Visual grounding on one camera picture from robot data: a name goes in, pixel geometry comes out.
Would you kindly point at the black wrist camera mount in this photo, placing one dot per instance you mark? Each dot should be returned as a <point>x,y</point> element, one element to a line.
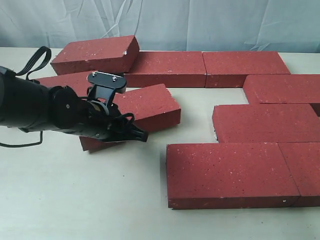
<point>104,87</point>

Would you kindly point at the front row left brick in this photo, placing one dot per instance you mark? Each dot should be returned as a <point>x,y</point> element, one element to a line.
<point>228,176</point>

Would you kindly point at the brick with white chip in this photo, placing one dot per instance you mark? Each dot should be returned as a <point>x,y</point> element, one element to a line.
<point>77,81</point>

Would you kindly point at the front row right brick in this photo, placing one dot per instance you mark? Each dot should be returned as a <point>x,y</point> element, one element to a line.
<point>303,161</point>

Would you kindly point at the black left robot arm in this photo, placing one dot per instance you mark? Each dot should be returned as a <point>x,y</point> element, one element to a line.
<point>32,107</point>

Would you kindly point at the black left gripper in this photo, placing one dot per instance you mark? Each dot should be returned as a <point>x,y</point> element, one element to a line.
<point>92,120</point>

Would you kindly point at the back right row brick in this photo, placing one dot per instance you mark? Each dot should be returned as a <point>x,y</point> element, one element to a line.
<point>229,69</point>

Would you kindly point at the light blue backdrop cloth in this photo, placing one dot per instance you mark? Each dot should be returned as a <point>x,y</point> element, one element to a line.
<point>166,25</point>

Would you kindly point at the back left row brick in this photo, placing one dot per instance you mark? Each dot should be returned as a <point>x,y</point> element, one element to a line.
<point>174,69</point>

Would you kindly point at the second row right brick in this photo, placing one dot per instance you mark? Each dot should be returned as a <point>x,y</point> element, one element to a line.
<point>283,89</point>

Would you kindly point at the third row right brick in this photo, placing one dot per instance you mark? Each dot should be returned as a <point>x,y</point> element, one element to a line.
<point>266,123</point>

